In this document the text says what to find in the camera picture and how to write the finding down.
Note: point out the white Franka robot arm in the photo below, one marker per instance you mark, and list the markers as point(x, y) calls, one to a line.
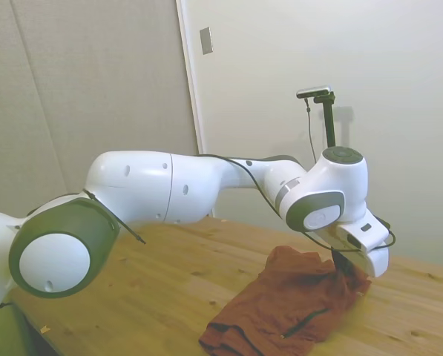
point(150, 185)

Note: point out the black camera post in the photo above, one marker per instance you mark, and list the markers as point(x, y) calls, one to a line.
point(329, 122)

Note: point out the grey exterior camera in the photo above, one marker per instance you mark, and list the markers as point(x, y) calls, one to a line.
point(314, 91)

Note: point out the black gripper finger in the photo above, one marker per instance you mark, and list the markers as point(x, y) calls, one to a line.
point(343, 264)

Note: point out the white door frame trim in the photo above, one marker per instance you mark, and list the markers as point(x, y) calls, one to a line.
point(191, 74)

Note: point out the rust red shorts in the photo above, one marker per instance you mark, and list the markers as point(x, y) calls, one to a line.
point(280, 296)

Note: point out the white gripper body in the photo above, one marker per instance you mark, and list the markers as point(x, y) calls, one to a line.
point(377, 261)

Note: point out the grey wall switch plate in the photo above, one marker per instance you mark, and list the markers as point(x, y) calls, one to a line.
point(206, 40)

